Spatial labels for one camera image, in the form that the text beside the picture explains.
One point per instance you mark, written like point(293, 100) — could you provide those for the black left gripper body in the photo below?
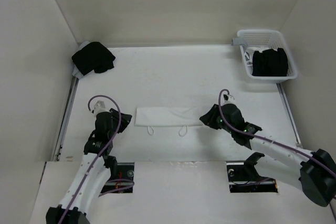
point(115, 118)

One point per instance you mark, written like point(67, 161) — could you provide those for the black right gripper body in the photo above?
point(213, 120)

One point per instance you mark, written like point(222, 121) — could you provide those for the white tank top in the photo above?
point(180, 117)

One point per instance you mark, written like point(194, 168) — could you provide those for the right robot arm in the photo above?
point(314, 172)

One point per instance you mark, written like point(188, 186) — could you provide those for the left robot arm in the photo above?
point(98, 173)

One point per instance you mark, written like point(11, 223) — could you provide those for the black tank top in basket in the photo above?
point(270, 63)

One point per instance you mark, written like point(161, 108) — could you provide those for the folded black tank top stack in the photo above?
point(94, 57)

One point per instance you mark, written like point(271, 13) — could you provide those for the white garment in basket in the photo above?
point(249, 52)

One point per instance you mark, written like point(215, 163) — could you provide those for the white plastic laundry basket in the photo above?
point(266, 39)

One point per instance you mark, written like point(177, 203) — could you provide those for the grey clip on basket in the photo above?
point(239, 42)

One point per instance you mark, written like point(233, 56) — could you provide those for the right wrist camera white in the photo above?
point(228, 99)

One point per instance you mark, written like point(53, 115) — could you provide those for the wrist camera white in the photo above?
point(99, 107)
point(228, 99)

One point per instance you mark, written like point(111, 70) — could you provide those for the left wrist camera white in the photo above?
point(99, 107)

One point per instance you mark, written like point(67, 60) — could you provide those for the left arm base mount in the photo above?
point(121, 180)

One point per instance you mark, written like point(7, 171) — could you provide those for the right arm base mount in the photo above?
point(244, 178)

